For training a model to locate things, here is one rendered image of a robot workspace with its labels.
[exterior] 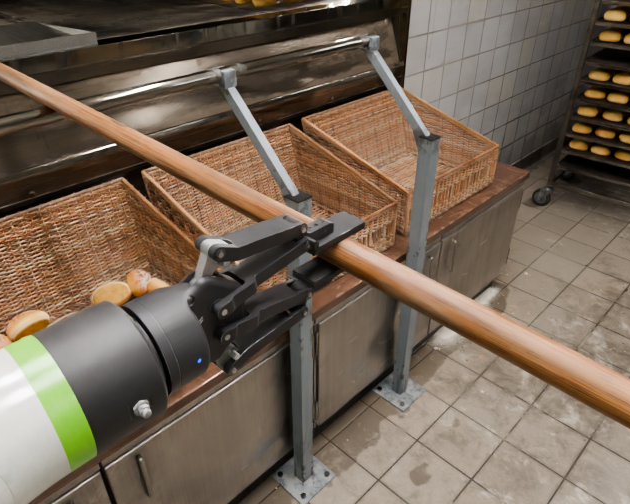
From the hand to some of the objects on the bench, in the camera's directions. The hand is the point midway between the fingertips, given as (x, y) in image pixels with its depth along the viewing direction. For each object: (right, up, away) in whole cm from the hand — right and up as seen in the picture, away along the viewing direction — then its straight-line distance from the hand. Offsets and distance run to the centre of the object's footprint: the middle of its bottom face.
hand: (329, 248), depth 51 cm
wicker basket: (-54, -23, +75) cm, 96 cm away
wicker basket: (-13, 0, +111) cm, 111 cm away
